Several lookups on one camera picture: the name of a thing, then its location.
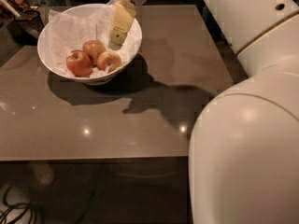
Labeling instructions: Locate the white bowl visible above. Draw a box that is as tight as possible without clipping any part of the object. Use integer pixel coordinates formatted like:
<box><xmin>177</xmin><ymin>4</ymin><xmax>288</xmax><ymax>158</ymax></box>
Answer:
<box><xmin>36</xmin><ymin>3</ymin><xmax>143</xmax><ymax>86</ymax></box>

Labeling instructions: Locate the white paper liner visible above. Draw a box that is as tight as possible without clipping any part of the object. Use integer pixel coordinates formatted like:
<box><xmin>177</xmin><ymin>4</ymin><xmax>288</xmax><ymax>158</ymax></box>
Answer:
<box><xmin>47</xmin><ymin>0</ymin><xmax>140</xmax><ymax>79</ymax></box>

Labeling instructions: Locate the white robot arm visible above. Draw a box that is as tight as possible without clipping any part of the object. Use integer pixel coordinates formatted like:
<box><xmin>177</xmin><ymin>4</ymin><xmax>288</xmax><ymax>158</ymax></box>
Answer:
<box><xmin>189</xmin><ymin>0</ymin><xmax>299</xmax><ymax>224</ymax></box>

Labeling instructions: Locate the black cable on floor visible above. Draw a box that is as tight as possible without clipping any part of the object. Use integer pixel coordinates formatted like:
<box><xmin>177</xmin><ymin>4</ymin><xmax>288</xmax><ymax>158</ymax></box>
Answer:
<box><xmin>0</xmin><ymin>184</ymin><xmax>45</xmax><ymax>224</ymax></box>

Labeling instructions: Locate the red apple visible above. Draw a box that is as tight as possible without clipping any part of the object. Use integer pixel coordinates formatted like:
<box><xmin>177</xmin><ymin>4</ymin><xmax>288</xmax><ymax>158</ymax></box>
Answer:
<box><xmin>66</xmin><ymin>50</ymin><xmax>93</xmax><ymax>77</ymax></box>
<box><xmin>96</xmin><ymin>51</ymin><xmax>121</xmax><ymax>74</ymax></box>
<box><xmin>82</xmin><ymin>40</ymin><xmax>106</xmax><ymax>65</ymax></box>

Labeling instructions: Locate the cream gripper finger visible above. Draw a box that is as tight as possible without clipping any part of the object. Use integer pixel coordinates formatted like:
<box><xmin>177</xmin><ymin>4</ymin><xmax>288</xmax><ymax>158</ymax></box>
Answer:
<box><xmin>110</xmin><ymin>0</ymin><xmax>136</xmax><ymax>46</ymax></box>

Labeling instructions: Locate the dark bag on table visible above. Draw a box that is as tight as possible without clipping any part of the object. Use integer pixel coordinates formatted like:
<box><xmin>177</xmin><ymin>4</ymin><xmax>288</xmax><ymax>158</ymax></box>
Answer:
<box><xmin>0</xmin><ymin>0</ymin><xmax>44</xmax><ymax>45</ymax></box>

